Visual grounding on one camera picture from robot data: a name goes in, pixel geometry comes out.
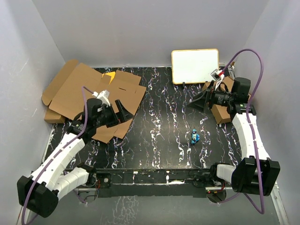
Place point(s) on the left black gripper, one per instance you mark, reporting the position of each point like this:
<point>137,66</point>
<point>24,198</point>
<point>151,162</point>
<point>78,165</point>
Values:
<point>122,116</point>

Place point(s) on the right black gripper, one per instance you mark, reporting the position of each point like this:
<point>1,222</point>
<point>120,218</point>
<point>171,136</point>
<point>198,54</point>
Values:
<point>200,101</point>

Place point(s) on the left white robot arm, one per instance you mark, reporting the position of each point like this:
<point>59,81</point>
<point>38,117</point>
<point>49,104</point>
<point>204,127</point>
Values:
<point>42,190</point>

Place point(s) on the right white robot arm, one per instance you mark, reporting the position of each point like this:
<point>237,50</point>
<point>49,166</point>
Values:
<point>256,174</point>

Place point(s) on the blue toy car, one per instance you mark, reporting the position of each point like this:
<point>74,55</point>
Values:
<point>194,137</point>

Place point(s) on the yellow pad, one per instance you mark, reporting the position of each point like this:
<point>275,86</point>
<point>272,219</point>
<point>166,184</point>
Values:
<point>110,74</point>

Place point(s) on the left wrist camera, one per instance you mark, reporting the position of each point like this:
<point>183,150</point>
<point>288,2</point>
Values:
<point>103,96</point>

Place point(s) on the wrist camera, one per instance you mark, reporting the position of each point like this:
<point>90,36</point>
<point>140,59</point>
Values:
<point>103,96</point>
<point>217,74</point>

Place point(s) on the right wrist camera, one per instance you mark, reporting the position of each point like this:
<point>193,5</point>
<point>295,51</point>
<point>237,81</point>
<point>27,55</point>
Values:
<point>217,74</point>

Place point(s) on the white board yellow frame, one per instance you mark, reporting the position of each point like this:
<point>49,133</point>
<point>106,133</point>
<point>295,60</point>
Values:
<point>194,66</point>

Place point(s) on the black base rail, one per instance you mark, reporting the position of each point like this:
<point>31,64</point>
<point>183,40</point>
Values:
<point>197,183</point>

